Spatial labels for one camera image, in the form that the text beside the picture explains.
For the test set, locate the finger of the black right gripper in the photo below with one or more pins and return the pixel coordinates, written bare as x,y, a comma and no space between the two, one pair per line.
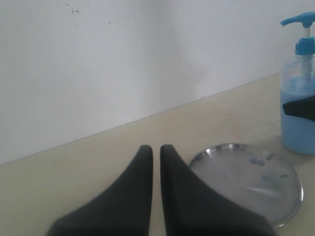
304,108

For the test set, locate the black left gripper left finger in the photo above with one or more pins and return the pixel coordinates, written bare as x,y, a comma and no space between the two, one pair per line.
123,209

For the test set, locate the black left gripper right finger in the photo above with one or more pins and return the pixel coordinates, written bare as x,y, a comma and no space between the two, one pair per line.
191,208

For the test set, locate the blue soap pump bottle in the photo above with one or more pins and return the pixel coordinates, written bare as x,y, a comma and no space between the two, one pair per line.
297,81

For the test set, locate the round stainless steel plate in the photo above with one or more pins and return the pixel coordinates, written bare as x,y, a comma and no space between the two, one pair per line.
256,179

